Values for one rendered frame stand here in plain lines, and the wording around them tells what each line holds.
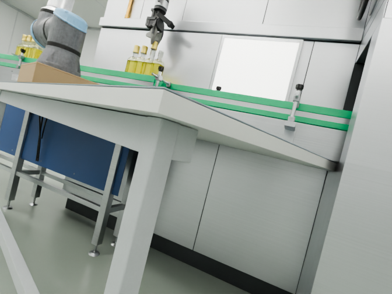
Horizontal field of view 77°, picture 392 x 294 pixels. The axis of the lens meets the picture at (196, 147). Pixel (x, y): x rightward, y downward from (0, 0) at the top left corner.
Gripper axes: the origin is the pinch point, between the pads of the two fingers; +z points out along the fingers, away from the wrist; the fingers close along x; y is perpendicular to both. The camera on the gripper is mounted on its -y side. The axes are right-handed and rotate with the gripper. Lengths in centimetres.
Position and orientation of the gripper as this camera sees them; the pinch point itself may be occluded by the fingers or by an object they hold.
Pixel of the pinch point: (154, 44)
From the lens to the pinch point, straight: 154.1
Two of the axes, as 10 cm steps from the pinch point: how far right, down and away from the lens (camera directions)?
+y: -8.9, -2.3, 3.8
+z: -2.4, 9.7, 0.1
